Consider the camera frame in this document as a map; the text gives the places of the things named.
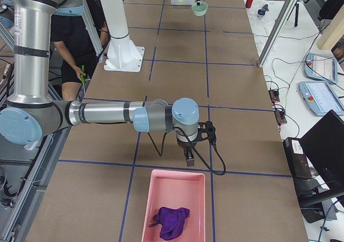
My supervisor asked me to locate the person in black clothes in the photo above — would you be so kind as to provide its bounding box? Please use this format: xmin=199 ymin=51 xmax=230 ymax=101
xmin=51 ymin=15 xmax=98 ymax=101

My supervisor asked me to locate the black monitor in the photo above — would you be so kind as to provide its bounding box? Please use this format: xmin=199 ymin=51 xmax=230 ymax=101
xmin=299 ymin=110 xmax=343 ymax=186

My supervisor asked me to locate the mint green bowl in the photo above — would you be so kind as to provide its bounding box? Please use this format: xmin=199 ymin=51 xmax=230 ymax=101
xmin=191 ymin=1 xmax=208 ymax=17

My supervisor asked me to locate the aluminium frame post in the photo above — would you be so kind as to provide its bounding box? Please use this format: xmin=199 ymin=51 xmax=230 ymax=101
xmin=257 ymin=0 xmax=297 ymax=67

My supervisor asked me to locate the far teach pendant tablet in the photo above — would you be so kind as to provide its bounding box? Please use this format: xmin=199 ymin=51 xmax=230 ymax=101
xmin=304 ymin=53 xmax=338 ymax=84

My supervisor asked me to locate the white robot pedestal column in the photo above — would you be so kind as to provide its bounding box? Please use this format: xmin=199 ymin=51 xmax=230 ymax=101
xmin=101 ymin=0 xmax=145 ymax=73

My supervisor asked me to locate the teach pendant tablet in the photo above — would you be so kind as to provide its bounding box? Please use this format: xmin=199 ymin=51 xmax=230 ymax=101
xmin=298 ymin=81 xmax=343 ymax=116
xmin=304 ymin=53 xmax=338 ymax=84

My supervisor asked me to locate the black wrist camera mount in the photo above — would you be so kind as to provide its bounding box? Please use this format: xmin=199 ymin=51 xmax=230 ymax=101
xmin=196 ymin=121 xmax=217 ymax=147

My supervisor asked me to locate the near teach pendant tablet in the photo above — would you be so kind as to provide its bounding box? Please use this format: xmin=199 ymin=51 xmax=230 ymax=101
xmin=298 ymin=81 xmax=343 ymax=116

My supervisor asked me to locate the pink plastic bin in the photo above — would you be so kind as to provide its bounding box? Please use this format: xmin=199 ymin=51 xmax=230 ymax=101
xmin=141 ymin=169 xmax=206 ymax=241

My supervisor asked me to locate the black computer box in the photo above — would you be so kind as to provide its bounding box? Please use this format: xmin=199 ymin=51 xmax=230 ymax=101
xmin=283 ymin=137 xmax=312 ymax=180

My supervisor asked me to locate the purple microfiber cloth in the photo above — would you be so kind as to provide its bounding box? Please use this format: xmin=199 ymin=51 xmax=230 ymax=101
xmin=149 ymin=207 xmax=190 ymax=241

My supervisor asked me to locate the folded dark blue umbrella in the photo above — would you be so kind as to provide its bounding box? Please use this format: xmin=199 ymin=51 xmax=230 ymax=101
xmin=257 ymin=4 xmax=269 ymax=17

